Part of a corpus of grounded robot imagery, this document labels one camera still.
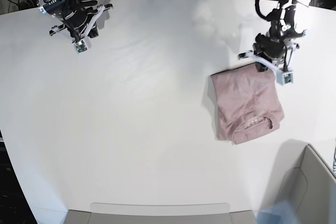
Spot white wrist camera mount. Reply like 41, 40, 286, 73
237, 51, 293, 86
49, 4, 113, 54

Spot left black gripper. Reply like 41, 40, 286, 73
253, 34, 286, 72

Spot grey bin right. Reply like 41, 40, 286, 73
276, 145, 335, 223

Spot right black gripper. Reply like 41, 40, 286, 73
61, 0, 98, 38

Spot blue blurred object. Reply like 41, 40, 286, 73
254, 200, 300, 224

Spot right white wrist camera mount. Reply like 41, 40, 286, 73
49, 4, 113, 54

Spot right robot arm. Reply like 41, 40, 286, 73
37, 0, 98, 42

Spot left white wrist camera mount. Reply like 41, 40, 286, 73
237, 51, 293, 86

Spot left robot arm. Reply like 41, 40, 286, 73
254, 0, 311, 72

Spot mauve pink T-shirt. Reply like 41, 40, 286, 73
211, 64, 284, 145

